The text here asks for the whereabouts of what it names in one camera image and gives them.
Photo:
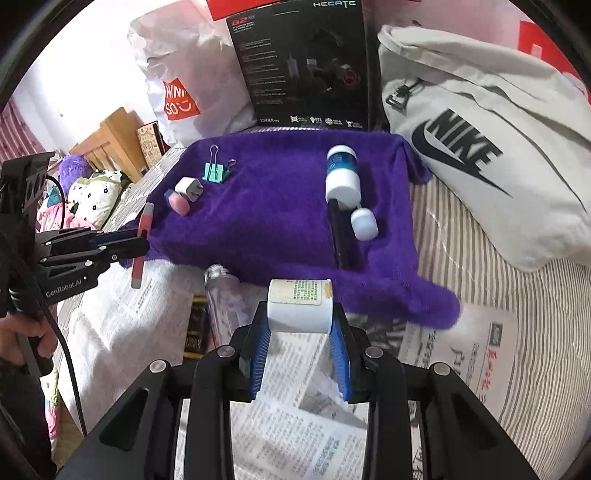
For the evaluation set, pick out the person's left hand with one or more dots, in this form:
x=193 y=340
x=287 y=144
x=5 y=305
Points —
x=32 y=337

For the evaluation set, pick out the person's dark clothing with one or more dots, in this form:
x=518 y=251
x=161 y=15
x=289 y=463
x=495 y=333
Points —
x=23 y=415

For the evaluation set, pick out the red gift bag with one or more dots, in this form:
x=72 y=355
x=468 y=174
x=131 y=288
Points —
x=221 y=9

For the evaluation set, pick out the pink printed cloth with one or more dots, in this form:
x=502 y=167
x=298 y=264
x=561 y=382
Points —
x=53 y=214

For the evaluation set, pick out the pink highlighter pen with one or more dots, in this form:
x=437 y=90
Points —
x=144 y=221

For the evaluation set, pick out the black headset box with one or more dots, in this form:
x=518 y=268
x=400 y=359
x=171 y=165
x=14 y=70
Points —
x=277 y=69

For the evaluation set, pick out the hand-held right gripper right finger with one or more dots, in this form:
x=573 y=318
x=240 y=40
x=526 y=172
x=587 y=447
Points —
x=341 y=364

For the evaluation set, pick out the white jar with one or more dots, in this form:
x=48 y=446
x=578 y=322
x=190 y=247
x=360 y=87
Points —
x=300 y=318

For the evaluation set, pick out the white charger plug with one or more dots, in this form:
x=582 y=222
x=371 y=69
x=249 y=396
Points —
x=187 y=187

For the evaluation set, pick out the small white bottle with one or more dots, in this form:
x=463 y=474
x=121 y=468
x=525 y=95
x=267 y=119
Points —
x=364 y=224

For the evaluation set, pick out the clear plastic bottle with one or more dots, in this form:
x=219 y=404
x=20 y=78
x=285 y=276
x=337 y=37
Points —
x=221 y=304

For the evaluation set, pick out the white plastic shopping bag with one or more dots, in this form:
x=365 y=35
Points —
x=194 y=55

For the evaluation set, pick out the grey sports bag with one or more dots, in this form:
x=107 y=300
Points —
x=508 y=115

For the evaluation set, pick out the purple plush toy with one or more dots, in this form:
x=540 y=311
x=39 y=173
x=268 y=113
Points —
x=76 y=170

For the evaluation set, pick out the floral pillow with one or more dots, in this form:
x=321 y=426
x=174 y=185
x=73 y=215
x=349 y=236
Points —
x=97 y=194

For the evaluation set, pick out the purple towel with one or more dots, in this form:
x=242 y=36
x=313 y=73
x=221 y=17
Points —
x=277 y=221

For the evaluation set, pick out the newspaper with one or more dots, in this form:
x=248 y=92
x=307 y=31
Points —
x=300 y=415

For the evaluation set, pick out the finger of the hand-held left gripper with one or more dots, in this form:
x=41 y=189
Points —
x=99 y=240
x=129 y=251

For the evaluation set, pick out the blue white bottle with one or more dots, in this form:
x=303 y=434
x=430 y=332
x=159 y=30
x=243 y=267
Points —
x=341 y=184

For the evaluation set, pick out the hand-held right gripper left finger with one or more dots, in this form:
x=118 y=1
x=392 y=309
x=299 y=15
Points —
x=258 y=364

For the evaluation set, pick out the green binder clip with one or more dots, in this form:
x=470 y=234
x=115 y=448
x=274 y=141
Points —
x=212 y=173

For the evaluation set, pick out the pink patterned curtain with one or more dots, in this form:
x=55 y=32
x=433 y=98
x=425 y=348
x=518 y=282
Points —
x=16 y=134

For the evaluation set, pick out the black gold tube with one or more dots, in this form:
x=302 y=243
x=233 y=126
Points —
x=196 y=332

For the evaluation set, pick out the black pen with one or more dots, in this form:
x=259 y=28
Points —
x=341 y=244

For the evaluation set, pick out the illustrated notebook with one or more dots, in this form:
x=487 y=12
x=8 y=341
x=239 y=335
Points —
x=147 y=138

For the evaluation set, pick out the wooden headboard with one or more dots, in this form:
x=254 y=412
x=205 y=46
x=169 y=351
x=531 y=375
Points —
x=115 y=138

